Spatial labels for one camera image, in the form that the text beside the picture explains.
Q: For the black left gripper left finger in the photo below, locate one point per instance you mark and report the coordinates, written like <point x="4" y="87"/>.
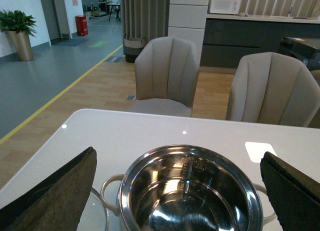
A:
<point x="56" y="203"/>

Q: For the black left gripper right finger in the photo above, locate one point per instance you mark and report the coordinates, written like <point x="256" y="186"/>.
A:
<point x="294" y="196"/>

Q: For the glass pot lid with knob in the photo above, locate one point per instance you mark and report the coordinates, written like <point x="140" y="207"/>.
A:
<point x="94" y="216"/>

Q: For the pale green electric cooking pot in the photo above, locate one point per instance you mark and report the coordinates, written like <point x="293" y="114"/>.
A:
<point x="183" y="187"/>

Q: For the gold plant pot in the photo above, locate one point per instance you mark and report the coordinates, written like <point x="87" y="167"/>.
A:
<point x="22" y="45"/>

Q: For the beige upholstered chair right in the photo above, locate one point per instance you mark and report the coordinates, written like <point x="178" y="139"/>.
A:
<point x="272" y="88"/>

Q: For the beige upholstered chair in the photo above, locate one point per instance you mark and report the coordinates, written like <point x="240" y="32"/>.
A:
<point x="272" y="88"/>
<point x="166" y="76"/>

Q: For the black appliance at right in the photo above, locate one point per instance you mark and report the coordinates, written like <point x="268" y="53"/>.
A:
<point x="307" y="50"/>

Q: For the dark kitchen counter cabinet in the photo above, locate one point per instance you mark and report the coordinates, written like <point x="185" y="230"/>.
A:
<point x="227" y="38"/>

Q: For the beige upholstered chair left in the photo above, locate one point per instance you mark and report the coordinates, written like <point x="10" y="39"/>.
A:
<point x="166" y="76"/>

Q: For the red fire extinguisher box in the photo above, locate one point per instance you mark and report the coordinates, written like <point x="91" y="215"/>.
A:
<point x="81" y="25"/>

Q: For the green potted plant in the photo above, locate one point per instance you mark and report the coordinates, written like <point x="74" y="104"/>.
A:
<point x="17" y="21"/>

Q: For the white microwave oven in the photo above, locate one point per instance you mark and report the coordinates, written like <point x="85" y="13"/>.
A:
<point x="228" y="7"/>

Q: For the distant black table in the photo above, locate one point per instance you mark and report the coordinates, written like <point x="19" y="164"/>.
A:
<point x="114" y="9"/>

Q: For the white panelled pillar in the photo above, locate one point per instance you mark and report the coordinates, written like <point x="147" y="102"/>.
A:
<point x="187" y="20"/>

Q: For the woven basket with handles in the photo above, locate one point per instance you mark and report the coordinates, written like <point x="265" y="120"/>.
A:
<point x="132" y="47"/>

